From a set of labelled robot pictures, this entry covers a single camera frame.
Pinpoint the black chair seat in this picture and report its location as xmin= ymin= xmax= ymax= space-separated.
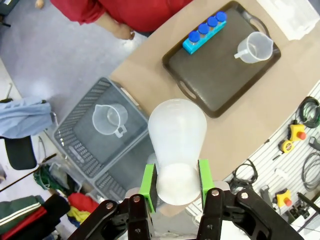
xmin=4 ymin=135 xmax=38 ymax=171

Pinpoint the red crumpled cloth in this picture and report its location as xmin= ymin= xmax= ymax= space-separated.
xmin=67 ymin=192 xmax=100 ymax=214

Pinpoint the person red jacket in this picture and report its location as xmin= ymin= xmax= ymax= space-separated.
xmin=49 ymin=0 xmax=194 ymax=33

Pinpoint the person right hand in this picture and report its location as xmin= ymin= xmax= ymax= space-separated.
xmin=112 ymin=22 xmax=136 ymax=41

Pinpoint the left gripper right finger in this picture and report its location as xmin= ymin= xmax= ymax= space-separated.
xmin=196 ymin=159 xmax=305 ymax=240

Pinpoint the white plastic bottle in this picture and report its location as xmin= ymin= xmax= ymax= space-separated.
xmin=147 ymin=98 xmax=208 ymax=206

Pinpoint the black garment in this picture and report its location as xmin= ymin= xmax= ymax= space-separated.
xmin=11 ymin=193 xmax=71 ymax=240

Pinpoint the white plastic basket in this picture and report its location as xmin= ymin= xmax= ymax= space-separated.
xmin=256 ymin=0 xmax=320 ymax=42

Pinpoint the gray basket holding cups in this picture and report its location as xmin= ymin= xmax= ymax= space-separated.
xmin=53 ymin=77 xmax=151 ymax=179

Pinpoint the yellow crumpled cloth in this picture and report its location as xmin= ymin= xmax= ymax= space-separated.
xmin=66 ymin=206 xmax=91 ymax=224

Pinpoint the dark brown tray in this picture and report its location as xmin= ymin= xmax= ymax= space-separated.
xmin=161 ymin=0 xmax=282 ymax=119

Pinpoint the green striped jacket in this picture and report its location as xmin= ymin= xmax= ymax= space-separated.
xmin=0 ymin=195 xmax=46 ymax=235

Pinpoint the yellow emergency stop button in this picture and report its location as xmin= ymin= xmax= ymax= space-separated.
xmin=275 ymin=189 xmax=293 ymax=209
xmin=289 ymin=122 xmax=308 ymax=142

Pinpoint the yellow tape measure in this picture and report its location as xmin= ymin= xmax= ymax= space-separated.
xmin=279 ymin=139 xmax=296 ymax=154

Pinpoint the blue tube rack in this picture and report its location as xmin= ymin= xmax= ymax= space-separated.
xmin=182 ymin=19 xmax=228 ymax=55

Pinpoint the person right forearm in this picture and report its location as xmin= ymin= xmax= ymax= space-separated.
xmin=94 ymin=11 xmax=121 ymax=34

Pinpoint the clear plastic measuring cup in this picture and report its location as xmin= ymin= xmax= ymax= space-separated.
xmin=91 ymin=103 xmax=129 ymax=139
xmin=233 ymin=31 xmax=274 ymax=65

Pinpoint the orange tube blue cap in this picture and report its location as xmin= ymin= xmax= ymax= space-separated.
xmin=188 ymin=30 xmax=201 ymax=48
xmin=215 ymin=11 xmax=228 ymax=25
xmin=197 ymin=23 xmax=210 ymax=38
xmin=206 ymin=16 xmax=219 ymax=31

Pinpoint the light blue cloth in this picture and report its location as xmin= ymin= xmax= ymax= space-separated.
xmin=0 ymin=96 xmax=54 ymax=139

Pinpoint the thin wooden stick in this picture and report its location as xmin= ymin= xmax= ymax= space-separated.
xmin=0 ymin=153 xmax=58 ymax=193

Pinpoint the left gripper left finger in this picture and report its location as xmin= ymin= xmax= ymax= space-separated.
xmin=66 ymin=163 xmax=159 ymax=240

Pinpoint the green black cable coil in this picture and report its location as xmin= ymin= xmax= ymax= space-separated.
xmin=295 ymin=96 xmax=320 ymax=129

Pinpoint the white slatted panel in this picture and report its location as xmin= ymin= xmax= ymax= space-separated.
xmin=186 ymin=79 xmax=320 ymax=240

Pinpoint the black cable bundle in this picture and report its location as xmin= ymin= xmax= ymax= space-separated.
xmin=229 ymin=159 xmax=260 ymax=192

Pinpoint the gray cable coil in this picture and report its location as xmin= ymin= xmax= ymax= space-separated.
xmin=301 ymin=151 xmax=320 ymax=193

